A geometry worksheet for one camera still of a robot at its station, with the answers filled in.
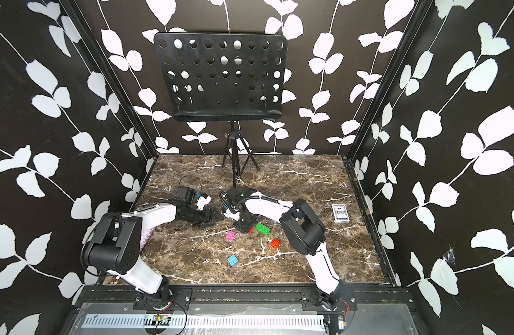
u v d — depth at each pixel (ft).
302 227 1.73
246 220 2.60
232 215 2.77
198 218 2.69
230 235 2.89
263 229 2.97
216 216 2.86
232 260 2.68
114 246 1.52
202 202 2.88
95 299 2.45
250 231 2.95
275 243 2.84
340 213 3.13
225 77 3.40
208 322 2.30
